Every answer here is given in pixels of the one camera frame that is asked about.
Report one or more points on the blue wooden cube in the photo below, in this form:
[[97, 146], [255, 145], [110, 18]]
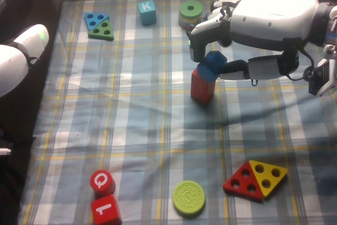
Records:
[[213, 64]]

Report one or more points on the green triangle with holes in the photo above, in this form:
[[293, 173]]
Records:
[[103, 29]]

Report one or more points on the red cylinder with letter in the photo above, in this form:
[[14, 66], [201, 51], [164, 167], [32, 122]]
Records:
[[109, 188]]

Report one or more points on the yellow triangle with holes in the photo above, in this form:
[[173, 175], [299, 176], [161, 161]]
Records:
[[267, 175]]

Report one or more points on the green sandwich cookie toy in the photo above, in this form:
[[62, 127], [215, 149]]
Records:
[[189, 198]]

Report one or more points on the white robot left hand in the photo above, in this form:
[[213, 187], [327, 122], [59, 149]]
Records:
[[15, 61]]

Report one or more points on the red triangle with holes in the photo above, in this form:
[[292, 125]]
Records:
[[243, 181]]

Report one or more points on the teal cube with letter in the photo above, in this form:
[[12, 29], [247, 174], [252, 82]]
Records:
[[147, 18]]

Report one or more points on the tall red block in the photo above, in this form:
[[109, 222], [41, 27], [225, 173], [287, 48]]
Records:
[[201, 90]]

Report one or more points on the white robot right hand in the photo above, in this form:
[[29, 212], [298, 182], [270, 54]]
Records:
[[276, 17]]

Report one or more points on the red cube with number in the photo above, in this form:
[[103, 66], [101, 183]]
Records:
[[108, 217]]

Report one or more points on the blue triangle with holes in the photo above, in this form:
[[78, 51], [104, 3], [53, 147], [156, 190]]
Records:
[[94, 19]]

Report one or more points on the blue plaid cloth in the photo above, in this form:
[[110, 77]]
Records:
[[131, 130]]

